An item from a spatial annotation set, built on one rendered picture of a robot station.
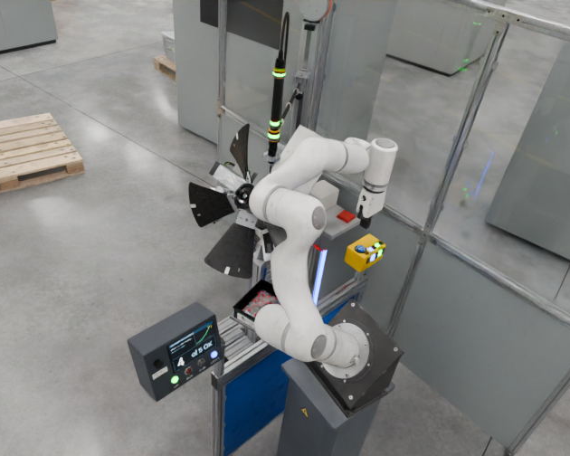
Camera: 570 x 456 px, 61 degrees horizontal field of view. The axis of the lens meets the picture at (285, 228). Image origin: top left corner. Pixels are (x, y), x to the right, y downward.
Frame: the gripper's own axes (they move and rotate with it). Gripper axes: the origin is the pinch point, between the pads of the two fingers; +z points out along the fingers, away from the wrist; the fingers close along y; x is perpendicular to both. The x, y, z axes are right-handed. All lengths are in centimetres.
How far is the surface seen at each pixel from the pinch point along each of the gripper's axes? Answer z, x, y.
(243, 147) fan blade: 9, 77, 9
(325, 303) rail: 57, 13, 5
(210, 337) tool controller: 24, 9, -61
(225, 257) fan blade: 44, 53, -20
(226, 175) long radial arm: 31, 89, 9
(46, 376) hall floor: 142, 120, -92
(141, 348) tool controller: 17, 15, -82
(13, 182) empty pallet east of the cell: 135, 307, -37
